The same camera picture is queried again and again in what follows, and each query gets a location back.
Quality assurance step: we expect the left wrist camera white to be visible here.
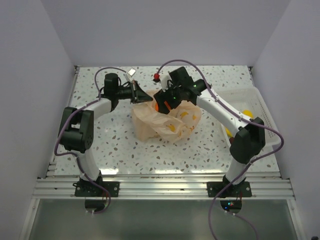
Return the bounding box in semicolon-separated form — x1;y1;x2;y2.
124;68;136;82

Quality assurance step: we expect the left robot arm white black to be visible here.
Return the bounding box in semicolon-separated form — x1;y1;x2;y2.
54;71;153;197

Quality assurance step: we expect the fake yellow mango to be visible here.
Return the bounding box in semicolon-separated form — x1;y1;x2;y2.
242;109;254;119

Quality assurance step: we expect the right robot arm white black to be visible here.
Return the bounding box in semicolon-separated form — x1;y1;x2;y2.
153;67;266;197

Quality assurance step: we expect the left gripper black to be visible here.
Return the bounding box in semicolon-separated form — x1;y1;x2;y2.
114;80;153;105

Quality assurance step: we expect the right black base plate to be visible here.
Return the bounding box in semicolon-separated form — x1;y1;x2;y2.
206;181;253;198

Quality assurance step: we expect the aluminium rail frame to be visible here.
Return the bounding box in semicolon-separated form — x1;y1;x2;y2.
32;65;298;234

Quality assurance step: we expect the fake yellow banana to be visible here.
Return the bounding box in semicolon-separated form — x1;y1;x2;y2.
224;127;234;139

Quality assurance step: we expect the white plastic tray basket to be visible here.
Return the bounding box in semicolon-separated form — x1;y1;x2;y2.
216;86;281;154

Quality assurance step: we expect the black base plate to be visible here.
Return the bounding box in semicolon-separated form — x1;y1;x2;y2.
206;181;253;198
72;181;120;197

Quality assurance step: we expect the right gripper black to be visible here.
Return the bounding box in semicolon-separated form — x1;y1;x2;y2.
154;81;184;115

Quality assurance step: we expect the fake orange fruit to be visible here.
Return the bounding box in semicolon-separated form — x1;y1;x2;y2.
154;102;159;112

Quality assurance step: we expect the orange translucent plastic bag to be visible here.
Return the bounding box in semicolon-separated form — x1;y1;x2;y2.
131;100;202;143

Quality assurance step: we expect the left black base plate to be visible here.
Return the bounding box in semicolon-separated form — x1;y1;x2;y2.
72;181;120;197

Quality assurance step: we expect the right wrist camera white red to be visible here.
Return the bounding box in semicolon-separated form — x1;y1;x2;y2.
153;73;172;92

